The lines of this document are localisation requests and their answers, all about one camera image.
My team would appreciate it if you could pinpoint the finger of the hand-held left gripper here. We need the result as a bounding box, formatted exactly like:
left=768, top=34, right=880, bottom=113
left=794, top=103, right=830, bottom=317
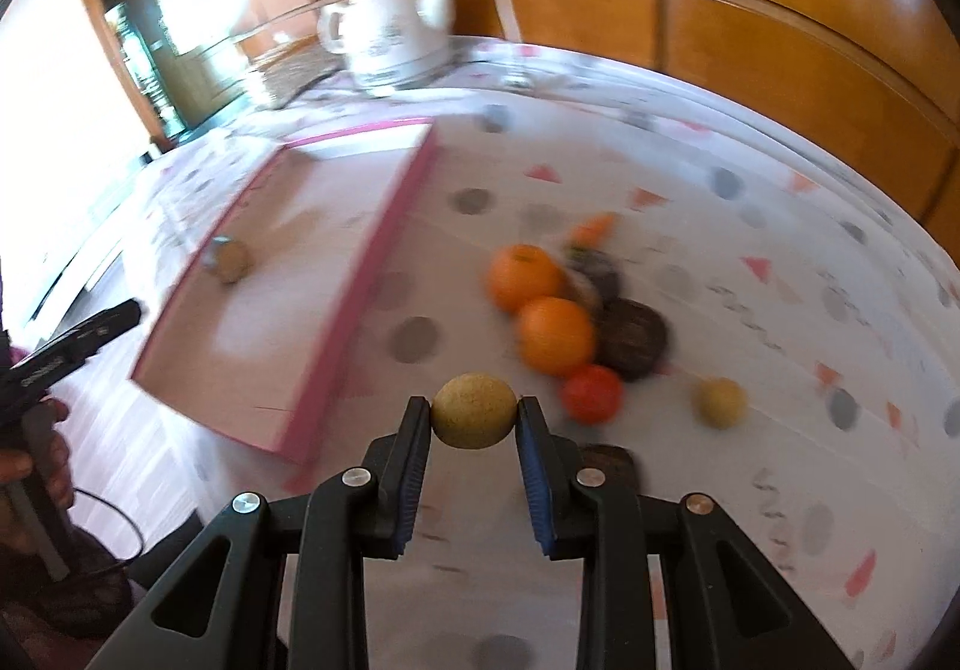
left=71, top=298, right=143, bottom=350

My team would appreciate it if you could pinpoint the white floral electric kettle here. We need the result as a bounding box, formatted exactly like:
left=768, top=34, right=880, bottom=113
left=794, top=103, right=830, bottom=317
left=316, top=0, right=455, bottom=99

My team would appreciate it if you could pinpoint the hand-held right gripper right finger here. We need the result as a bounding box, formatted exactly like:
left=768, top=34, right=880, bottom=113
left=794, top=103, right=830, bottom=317
left=514, top=396, right=856, bottom=670

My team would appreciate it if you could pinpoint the dark patterned clothing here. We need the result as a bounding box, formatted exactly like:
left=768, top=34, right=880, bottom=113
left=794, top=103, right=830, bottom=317
left=0, top=527, right=151, bottom=670

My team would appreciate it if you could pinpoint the person's left hand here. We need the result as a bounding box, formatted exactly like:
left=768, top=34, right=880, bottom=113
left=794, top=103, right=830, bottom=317
left=0, top=396, right=76, bottom=551

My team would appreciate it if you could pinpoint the small orange carrot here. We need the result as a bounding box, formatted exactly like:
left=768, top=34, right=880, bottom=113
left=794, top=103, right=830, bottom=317
left=568, top=212, right=620, bottom=247

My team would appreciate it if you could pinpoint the wooden glass door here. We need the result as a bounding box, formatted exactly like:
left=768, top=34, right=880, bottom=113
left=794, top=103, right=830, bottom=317
left=75, top=0, right=256, bottom=142

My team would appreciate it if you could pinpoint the white power cable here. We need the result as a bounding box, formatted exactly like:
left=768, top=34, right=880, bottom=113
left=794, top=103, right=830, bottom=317
left=431, top=0, right=541, bottom=93

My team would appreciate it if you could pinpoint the black cable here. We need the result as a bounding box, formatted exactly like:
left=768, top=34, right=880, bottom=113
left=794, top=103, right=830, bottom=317
left=71, top=490, right=147, bottom=581

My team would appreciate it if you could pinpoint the brown longan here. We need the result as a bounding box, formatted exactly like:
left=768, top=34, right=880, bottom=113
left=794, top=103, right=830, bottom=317
left=206, top=236, right=252, bottom=285
left=700, top=377, right=749, bottom=429
left=431, top=373, right=518, bottom=450

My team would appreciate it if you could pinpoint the pink cardboard tray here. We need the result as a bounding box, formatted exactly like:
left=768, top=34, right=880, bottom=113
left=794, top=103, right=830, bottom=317
left=131, top=121, right=441, bottom=487

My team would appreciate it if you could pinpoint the ornate cream tissue box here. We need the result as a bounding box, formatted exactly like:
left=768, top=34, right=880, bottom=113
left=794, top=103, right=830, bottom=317
left=251, top=35, right=346, bottom=110

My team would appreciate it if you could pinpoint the dark eggplant piece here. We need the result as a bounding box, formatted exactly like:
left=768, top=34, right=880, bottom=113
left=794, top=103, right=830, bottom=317
left=577, top=443, right=640, bottom=495

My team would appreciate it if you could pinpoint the stemmed mandarin orange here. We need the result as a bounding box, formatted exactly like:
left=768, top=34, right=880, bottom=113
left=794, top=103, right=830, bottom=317
left=486, top=244, right=567, bottom=315

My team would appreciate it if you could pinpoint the red cherry tomato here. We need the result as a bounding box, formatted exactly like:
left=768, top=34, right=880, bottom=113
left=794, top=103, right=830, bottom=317
left=562, top=364, right=625, bottom=425

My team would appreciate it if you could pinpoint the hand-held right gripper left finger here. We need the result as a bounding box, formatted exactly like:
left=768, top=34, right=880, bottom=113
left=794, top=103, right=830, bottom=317
left=86, top=396, right=434, bottom=670

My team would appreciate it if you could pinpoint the purple sugarcane piece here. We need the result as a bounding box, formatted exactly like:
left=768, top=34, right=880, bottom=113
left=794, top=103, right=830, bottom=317
left=566, top=265, right=625, bottom=315

